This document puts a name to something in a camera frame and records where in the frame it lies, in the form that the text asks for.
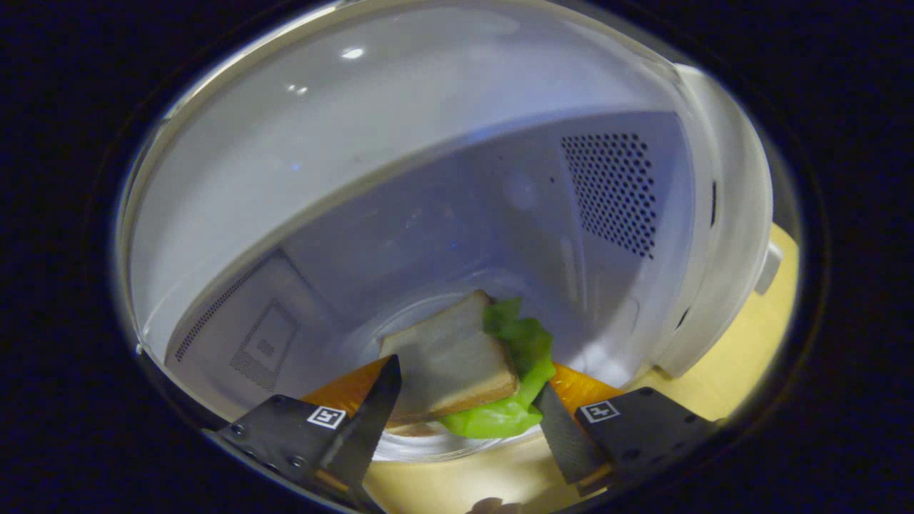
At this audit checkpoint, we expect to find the sandwich with green lettuce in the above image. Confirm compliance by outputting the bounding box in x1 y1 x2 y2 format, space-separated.
378 289 557 440

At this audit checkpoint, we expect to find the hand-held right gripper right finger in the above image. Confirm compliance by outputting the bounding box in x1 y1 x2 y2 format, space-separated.
532 362 723 498

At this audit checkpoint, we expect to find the glass turntable plate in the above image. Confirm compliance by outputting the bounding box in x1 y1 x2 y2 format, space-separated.
336 275 615 463

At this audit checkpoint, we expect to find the white microwave oven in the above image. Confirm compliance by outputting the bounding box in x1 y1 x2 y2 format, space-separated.
118 0 784 465

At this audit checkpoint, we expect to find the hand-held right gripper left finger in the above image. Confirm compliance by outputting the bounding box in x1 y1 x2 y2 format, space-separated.
214 355 402 514

